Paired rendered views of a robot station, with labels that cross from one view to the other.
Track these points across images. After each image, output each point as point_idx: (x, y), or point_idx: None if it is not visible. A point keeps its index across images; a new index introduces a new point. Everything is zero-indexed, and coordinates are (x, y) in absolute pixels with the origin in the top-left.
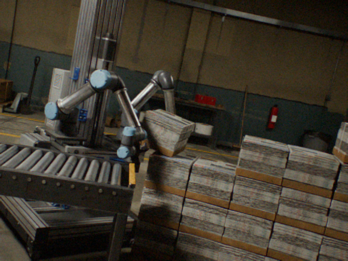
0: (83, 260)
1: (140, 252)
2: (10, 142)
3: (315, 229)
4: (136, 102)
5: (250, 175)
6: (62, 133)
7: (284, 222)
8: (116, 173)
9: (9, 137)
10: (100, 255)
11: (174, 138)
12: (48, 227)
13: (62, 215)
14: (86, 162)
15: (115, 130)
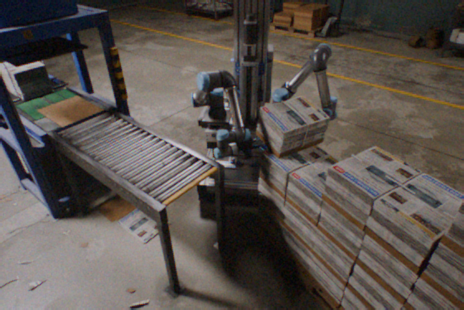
0: (233, 212)
1: (262, 226)
2: (290, 75)
3: (394, 295)
4: (292, 81)
5: (334, 206)
6: (210, 116)
7: (363, 269)
8: (183, 180)
9: (293, 69)
10: (250, 211)
11: (279, 140)
12: (205, 185)
13: (230, 172)
14: (181, 160)
15: (418, 52)
